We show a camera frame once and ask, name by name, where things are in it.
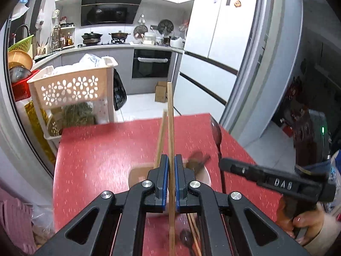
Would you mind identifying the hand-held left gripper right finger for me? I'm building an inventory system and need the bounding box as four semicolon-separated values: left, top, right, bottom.
175;154;311;256

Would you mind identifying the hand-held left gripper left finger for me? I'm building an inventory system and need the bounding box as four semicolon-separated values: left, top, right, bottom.
35;154;169;256

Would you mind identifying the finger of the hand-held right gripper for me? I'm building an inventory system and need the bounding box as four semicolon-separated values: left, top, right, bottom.
219;157;267;183

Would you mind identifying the beige plastic utensil holder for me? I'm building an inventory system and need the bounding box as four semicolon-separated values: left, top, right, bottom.
128;161;212;214

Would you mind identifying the wooden chopstick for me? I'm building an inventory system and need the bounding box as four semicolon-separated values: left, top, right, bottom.
154;110;168;167
167;82;176;256
188;213;200;256
191;218;203;256

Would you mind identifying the dark spoon with black handle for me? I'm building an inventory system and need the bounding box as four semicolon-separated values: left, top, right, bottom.
179;229;195;256
209;116;227;195

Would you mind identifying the person's right hand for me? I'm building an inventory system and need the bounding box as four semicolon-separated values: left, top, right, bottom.
291;207;331;246

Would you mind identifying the person's patterned clothing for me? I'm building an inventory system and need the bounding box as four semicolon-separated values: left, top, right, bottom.
327;154;341;214

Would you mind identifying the cardboard box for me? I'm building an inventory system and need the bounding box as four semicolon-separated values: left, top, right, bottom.
155;81;168;103

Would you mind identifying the black plastic bag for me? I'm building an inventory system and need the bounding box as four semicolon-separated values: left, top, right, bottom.
113;68;128;111

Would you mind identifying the red hanging ornament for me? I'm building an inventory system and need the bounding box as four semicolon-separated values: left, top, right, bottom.
288;75;303;113

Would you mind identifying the dried vegetable bundle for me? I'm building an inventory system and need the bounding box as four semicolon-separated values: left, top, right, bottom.
62;102;97;126

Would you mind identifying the built-in black oven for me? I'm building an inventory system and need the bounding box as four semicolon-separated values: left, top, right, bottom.
132;48;172;79

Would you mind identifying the beige flower-cutout storage cart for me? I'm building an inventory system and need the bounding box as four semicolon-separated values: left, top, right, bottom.
27;56;119;142

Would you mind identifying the white rice cooker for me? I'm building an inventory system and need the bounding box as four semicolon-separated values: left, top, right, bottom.
170;36;186;48

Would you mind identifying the grey kitchen counter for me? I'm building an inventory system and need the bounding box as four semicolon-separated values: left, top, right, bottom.
32;44;184;97

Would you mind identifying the white plastic bag in cart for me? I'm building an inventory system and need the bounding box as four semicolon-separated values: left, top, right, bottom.
40;53;107;75

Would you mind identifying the yellow cooking oil bottle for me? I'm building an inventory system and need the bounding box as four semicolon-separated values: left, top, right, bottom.
25;100;54;164

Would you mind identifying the gas stove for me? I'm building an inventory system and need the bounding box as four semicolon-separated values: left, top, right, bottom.
80;41;131;46

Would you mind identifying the clear plastic bag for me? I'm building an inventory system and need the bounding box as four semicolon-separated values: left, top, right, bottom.
31;205;55;246

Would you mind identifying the white refrigerator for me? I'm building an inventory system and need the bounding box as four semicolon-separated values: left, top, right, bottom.
173;0;267;118

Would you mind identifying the round dark hanging trivet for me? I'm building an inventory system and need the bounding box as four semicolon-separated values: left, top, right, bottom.
133;25;149;38
158;19;174;34

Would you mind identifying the black wok with lid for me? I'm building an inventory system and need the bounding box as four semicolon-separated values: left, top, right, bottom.
109;31;131;39

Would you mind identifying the pink plastic stool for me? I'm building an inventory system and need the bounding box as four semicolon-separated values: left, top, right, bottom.
0;187;37;254

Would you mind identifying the red plastic basket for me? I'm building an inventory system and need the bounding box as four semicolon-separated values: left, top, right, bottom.
11;69;40;102

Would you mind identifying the black range hood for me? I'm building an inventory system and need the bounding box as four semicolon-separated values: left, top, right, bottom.
81;0;142;27

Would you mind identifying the white spice rack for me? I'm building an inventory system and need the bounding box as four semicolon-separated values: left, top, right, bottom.
52;23;77;50

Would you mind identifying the steel bowl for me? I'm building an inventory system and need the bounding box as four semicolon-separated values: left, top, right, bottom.
9;66;33;83

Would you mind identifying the yellow plastic basin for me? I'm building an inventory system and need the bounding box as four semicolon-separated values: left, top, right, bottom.
7;49;34;70

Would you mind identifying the green plastic basket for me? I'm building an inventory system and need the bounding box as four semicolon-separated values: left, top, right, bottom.
7;34;35;53

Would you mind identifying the white hanging plastic bag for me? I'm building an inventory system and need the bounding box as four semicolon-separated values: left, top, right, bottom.
35;9;45;30

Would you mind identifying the curved kitchen faucet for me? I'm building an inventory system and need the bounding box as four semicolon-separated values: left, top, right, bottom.
12;25;30;43

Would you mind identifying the blue white hanging bag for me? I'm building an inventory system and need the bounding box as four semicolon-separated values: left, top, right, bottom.
11;0;30;19

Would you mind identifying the grey sliding door frame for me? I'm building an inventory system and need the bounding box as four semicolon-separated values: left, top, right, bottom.
0;0;305;177

